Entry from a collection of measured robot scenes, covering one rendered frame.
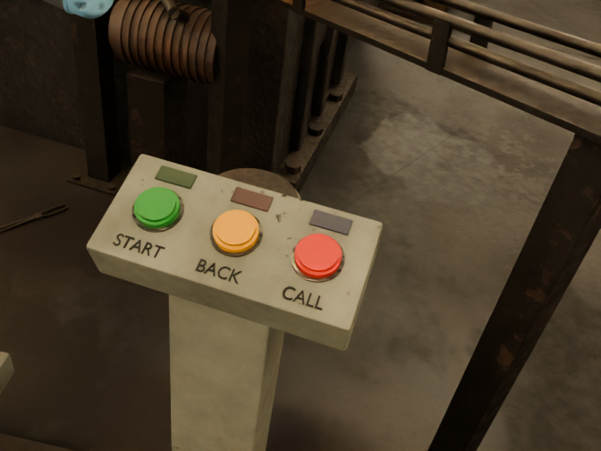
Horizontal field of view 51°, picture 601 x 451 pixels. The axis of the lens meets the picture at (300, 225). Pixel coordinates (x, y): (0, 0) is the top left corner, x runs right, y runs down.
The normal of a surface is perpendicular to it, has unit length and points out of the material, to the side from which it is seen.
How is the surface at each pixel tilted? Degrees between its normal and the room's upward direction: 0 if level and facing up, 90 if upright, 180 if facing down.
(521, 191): 0
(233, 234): 20
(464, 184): 0
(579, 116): 6
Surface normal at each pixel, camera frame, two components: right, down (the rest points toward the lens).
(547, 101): 0.06, -0.82
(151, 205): 0.01, -0.52
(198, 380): -0.29, 0.58
